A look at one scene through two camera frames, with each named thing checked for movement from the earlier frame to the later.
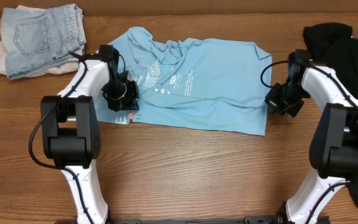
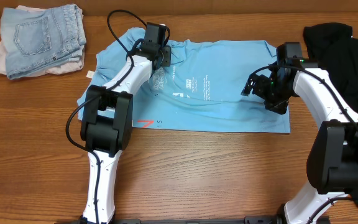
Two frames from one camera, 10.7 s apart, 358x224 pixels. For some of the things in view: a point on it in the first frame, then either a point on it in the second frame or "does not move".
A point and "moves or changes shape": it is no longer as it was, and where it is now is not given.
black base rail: (275, 219) does not move
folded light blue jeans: (34, 39) does not move
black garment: (353, 62) does not move
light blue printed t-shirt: (206, 83) moves or changes shape
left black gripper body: (128, 94) -> (165, 56)
